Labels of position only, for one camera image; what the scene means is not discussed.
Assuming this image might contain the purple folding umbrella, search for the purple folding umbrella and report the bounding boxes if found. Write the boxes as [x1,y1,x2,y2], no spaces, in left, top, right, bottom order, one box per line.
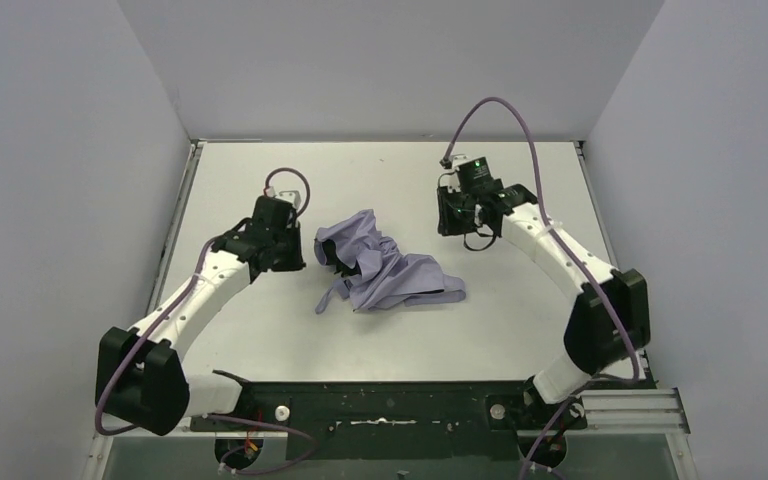
[314,209,467,314]

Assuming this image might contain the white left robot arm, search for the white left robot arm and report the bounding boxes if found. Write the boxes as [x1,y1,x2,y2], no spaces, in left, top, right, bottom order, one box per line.
[94,191,305,436]

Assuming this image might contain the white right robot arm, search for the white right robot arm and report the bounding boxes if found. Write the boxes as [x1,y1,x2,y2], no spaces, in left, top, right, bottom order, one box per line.
[436,157,651,405]

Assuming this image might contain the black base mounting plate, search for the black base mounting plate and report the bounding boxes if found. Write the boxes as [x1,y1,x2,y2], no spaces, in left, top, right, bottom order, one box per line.
[191,380,557,461]

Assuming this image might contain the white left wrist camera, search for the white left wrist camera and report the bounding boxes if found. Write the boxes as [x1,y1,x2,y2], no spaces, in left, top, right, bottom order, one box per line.
[264,188,303,210]

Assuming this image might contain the aluminium frame rail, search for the aluminium frame rail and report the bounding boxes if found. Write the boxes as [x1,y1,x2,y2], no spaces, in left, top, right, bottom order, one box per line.
[82,390,698,479]

